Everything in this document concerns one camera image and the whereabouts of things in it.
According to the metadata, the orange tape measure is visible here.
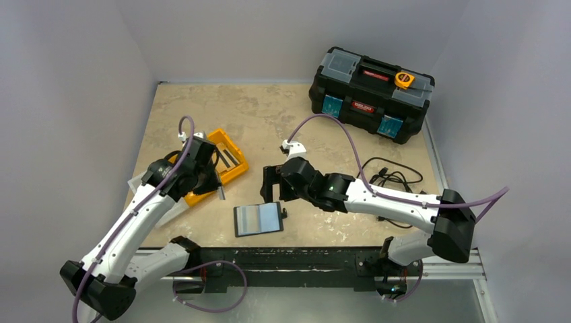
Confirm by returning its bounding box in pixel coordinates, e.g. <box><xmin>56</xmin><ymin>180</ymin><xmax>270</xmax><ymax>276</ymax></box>
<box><xmin>394</xmin><ymin>71</ymin><xmax>415</xmax><ymax>89</ymax></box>

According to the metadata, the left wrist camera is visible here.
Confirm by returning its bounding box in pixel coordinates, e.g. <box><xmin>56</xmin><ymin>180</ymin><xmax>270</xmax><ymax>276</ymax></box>
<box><xmin>178</xmin><ymin>131</ymin><xmax>207</xmax><ymax>144</ymax></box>

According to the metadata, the black plastic toolbox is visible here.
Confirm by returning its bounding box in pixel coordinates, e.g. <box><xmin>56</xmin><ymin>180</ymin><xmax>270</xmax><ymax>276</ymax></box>
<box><xmin>308</xmin><ymin>46</ymin><xmax>435</xmax><ymax>145</ymax></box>

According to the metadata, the black usb cable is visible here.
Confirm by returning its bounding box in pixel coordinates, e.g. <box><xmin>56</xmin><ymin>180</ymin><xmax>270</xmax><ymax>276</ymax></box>
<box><xmin>356</xmin><ymin>157</ymin><xmax>428</xmax><ymax>229</ymax></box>

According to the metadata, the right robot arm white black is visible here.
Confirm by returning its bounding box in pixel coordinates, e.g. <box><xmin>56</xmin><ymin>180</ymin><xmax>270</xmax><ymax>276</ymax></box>
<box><xmin>260</xmin><ymin>157</ymin><xmax>476</xmax><ymax>274</ymax></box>

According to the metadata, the gold credit card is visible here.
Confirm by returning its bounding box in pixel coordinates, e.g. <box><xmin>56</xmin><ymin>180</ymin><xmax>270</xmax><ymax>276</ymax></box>
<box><xmin>218</xmin><ymin>149</ymin><xmax>239</xmax><ymax>172</ymax></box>

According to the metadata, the yellow plastic bin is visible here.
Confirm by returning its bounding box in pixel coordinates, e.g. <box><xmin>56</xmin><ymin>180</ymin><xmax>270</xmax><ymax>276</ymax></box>
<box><xmin>162</xmin><ymin>129</ymin><xmax>249</xmax><ymax>207</ymax></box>

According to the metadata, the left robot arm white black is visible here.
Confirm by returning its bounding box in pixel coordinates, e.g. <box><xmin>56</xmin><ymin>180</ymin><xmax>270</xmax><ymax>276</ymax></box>
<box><xmin>60</xmin><ymin>136</ymin><xmax>222</xmax><ymax>322</ymax></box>

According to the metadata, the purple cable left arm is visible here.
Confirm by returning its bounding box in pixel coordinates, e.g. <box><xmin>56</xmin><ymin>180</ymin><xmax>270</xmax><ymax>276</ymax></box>
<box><xmin>71</xmin><ymin>116</ymin><xmax>248</xmax><ymax>323</ymax></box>

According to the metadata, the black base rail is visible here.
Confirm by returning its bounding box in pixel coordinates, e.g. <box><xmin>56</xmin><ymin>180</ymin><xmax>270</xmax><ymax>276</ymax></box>
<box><xmin>180</xmin><ymin>247</ymin><xmax>422</xmax><ymax>296</ymax></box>

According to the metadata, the white plastic bin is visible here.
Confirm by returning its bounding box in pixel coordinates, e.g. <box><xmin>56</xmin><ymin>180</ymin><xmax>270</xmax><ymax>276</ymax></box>
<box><xmin>127</xmin><ymin>173</ymin><xmax>190</xmax><ymax>228</ymax></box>

